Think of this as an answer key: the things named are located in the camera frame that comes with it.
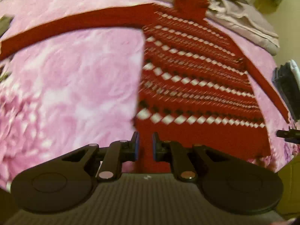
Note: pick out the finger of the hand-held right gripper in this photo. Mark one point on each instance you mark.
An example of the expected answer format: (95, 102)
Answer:
(289, 134)

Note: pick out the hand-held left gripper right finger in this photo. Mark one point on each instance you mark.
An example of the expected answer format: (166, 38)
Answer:
(154, 146)

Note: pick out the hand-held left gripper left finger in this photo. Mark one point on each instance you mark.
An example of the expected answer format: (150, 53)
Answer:
(137, 146)

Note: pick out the beige pink folded blanket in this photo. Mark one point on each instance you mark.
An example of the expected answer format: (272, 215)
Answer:
(246, 21)

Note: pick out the olive green folded cloth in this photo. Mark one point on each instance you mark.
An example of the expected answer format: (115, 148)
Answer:
(4, 25)

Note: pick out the red knitted sweater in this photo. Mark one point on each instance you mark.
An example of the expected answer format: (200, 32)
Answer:
(199, 75)

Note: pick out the pink floral bed blanket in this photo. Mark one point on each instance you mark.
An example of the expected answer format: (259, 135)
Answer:
(70, 86)

